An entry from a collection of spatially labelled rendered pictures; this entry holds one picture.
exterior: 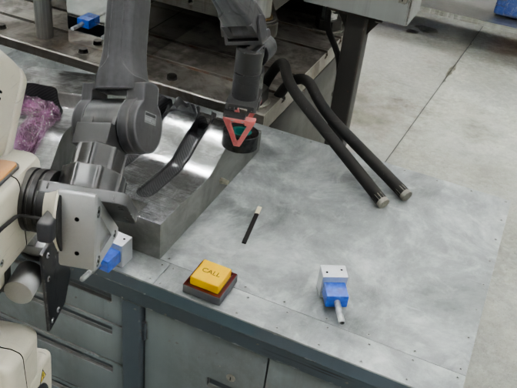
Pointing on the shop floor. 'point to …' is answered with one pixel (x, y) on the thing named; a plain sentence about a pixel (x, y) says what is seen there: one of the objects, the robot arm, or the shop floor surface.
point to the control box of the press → (358, 42)
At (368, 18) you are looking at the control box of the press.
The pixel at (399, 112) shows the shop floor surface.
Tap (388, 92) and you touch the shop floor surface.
